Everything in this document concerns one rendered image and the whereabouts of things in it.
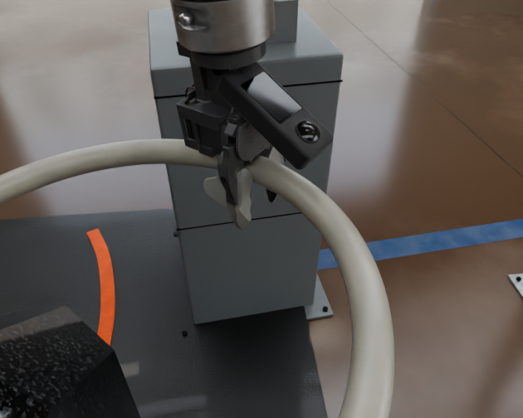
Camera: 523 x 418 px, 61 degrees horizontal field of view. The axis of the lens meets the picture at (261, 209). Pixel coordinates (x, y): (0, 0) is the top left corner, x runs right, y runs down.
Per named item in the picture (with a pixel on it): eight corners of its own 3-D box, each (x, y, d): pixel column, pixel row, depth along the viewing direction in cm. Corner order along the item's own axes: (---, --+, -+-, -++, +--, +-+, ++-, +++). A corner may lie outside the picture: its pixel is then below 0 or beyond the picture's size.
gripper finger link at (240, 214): (214, 214, 55) (214, 144, 50) (251, 231, 52) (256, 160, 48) (196, 224, 53) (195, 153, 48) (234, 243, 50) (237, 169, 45)
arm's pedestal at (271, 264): (170, 234, 173) (127, 3, 118) (293, 216, 181) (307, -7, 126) (178, 343, 136) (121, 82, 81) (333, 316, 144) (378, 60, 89)
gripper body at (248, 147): (228, 122, 54) (213, 19, 46) (286, 141, 49) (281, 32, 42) (184, 153, 49) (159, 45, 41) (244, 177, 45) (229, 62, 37)
